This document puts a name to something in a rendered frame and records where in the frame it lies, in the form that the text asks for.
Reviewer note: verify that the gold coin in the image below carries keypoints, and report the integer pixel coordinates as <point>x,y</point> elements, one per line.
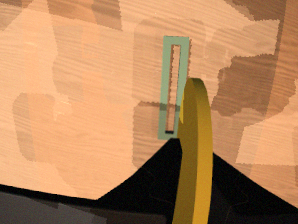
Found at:
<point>196,173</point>

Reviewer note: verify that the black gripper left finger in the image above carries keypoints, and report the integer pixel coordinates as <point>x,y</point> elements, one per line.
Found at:
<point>146,197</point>

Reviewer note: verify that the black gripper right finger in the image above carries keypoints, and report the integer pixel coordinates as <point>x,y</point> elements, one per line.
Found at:
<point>235,199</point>

